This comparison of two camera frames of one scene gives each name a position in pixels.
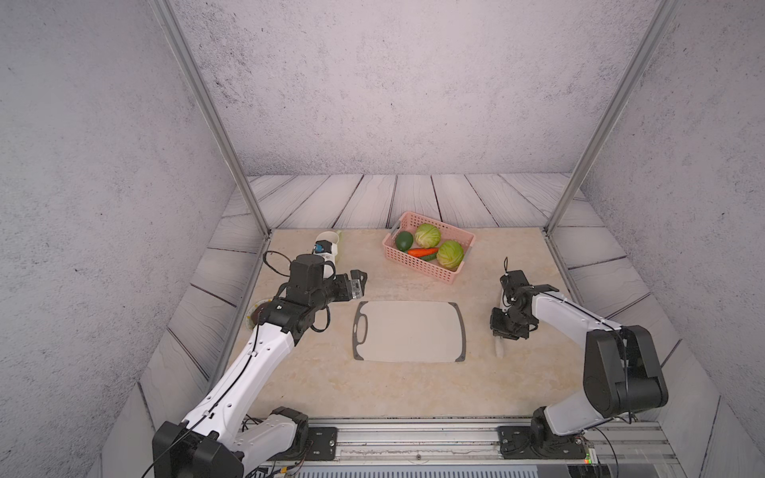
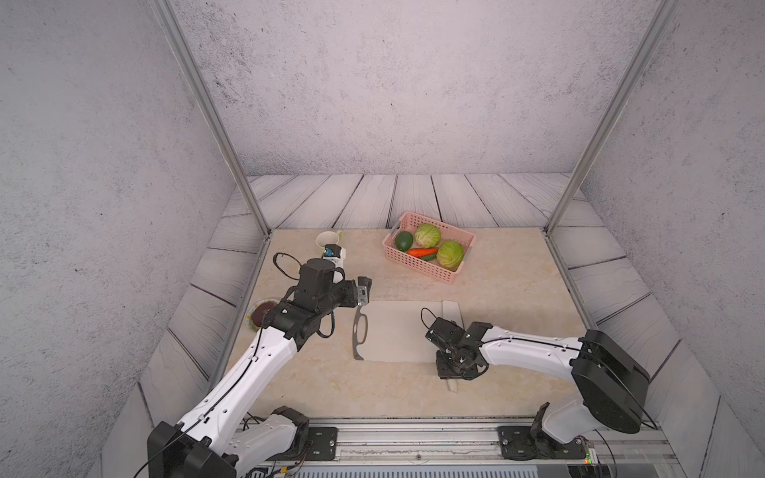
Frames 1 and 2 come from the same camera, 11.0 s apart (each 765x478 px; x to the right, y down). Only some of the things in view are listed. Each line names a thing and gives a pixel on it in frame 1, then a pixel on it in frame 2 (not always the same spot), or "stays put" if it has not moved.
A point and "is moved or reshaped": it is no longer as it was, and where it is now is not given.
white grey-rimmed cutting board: [408, 331] stays put
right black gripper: [496, 328] to [443, 374]
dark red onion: [255, 315] stays put
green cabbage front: [450, 255] stays put
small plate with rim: [248, 317] stays put
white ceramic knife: [499, 347] is moved or reshaped
